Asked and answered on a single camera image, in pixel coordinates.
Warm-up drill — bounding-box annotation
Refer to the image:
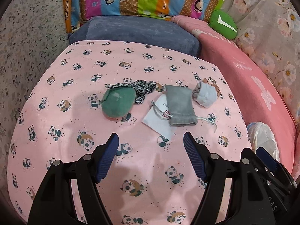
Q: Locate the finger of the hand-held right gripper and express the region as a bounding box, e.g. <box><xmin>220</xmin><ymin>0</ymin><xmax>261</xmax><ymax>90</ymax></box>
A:
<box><xmin>256</xmin><ymin>146</ymin><xmax>280</xmax><ymax>173</ymax></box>
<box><xmin>241</xmin><ymin>148</ymin><xmax>265</xmax><ymax>176</ymax></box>

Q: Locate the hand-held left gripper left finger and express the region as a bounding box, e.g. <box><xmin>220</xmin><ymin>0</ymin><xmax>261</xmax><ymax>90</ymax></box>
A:
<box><xmin>30</xmin><ymin>132</ymin><xmax>120</xmax><ymax>225</ymax></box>

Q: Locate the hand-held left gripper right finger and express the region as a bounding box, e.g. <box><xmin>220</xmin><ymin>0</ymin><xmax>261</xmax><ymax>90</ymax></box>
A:
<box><xmin>183</xmin><ymin>131</ymin><xmax>275</xmax><ymax>225</ymax></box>

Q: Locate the waste bin with white liner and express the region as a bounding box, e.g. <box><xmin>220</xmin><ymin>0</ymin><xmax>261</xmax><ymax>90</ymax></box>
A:
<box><xmin>247</xmin><ymin>121</ymin><xmax>280</xmax><ymax>162</ymax></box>

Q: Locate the white card tag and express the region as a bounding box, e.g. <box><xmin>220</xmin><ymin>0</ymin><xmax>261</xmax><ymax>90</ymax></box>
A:
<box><xmin>142</xmin><ymin>95</ymin><xmax>175</xmax><ymax>138</ymax></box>

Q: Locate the grey drawstring pouch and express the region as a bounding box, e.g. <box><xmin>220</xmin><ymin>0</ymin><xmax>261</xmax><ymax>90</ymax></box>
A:
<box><xmin>165</xmin><ymin>84</ymin><xmax>218</xmax><ymax>134</ymax></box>

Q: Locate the green pouch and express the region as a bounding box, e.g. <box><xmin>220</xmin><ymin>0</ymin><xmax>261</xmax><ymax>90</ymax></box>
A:
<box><xmin>98</xmin><ymin>87</ymin><xmax>136</xmax><ymax>119</ymax></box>

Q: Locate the small light blue sock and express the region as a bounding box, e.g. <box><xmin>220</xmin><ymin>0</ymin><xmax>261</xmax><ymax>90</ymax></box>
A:
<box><xmin>192</xmin><ymin>82</ymin><xmax>218</xmax><ymax>108</ymax></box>

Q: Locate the brown floral scrunchie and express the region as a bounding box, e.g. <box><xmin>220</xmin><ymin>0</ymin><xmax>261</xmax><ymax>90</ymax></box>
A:
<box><xmin>203</xmin><ymin>78</ymin><xmax>222</xmax><ymax>98</ymax></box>

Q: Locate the black white leopard cloth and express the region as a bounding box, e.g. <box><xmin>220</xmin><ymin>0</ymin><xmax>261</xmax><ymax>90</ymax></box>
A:
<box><xmin>105</xmin><ymin>80</ymin><xmax>163</xmax><ymax>105</ymax></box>

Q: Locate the pink panda print cloth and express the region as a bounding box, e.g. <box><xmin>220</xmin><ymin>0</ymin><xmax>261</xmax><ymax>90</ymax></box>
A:
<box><xmin>7</xmin><ymin>40</ymin><xmax>252</xmax><ymax>225</ymax></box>

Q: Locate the pink blanket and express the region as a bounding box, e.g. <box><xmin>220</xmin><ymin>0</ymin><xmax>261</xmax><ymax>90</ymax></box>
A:
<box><xmin>171</xmin><ymin>15</ymin><xmax>296</xmax><ymax>176</ymax></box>

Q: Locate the floral bed sheet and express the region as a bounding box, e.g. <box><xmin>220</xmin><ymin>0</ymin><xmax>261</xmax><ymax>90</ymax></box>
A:
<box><xmin>221</xmin><ymin>0</ymin><xmax>300</xmax><ymax>122</ymax></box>

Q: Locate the green plush cushion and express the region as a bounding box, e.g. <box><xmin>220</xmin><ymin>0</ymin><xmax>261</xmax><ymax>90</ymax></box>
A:
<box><xmin>209</xmin><ymin>10</ymin><xmax>238</xmax><ymax>40</ymax></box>

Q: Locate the blue-grey cushion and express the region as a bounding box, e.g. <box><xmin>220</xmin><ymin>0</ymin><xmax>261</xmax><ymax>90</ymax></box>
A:
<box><xmin>68</xmin><ymin>16</ymin><xmax>202</xmax><ymax>57</ymax></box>

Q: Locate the colourful monkey print pillow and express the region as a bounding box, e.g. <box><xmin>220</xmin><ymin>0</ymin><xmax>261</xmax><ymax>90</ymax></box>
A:
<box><xmin>62</xmin><ymin>0</ymin><xmax>231</xmax><ymax>34</ymax></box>

